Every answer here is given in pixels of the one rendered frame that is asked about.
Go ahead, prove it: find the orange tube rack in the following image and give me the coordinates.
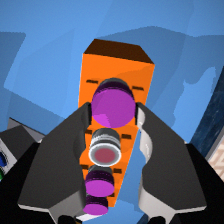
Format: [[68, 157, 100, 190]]
[[78, 39, 155, 207]]

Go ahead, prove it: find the purple round cap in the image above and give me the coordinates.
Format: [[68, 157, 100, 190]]
[[91, 81, 136, 128], [83, 195, 108, 216], [85, 170, 115, 197]]

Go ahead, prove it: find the white button housing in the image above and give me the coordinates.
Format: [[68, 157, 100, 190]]
[[0, 117, 46, 181]]

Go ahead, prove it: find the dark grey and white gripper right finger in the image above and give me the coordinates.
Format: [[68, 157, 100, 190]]
[[135, 102, 224, 224]]

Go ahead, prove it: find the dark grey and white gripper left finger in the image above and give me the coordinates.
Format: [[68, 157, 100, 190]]
[[0, 101, 92, 224]]

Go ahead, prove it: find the black table edge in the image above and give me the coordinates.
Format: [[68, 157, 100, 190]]
[[205, 126, 224, 163]]

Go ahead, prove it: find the blue flat work mat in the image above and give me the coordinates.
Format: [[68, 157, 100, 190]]
[[0, 0, 224, 224]]

